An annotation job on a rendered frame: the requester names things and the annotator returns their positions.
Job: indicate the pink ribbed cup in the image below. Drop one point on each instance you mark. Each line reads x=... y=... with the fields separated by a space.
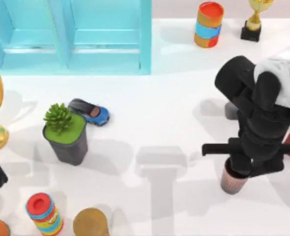
x=233 y=185

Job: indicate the grey rounded box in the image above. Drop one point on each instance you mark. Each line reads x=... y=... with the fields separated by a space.
x=231 y=111

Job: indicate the gold trophy on black base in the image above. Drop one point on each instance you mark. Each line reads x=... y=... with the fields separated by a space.
x=254 y=22

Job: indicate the orange and blue can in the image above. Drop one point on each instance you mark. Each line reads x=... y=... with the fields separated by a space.
x=207 y=27

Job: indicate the blue toy car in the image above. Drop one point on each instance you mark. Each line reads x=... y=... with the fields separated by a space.
x=101 y=116

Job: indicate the grey pot with green plant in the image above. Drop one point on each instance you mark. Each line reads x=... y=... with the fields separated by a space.
x=69 y=147

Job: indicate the light blue rack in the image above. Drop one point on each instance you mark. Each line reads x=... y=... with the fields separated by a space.
x=105 y=37

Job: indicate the stack of coloured rings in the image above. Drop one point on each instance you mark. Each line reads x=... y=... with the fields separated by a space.
x=45 y=216

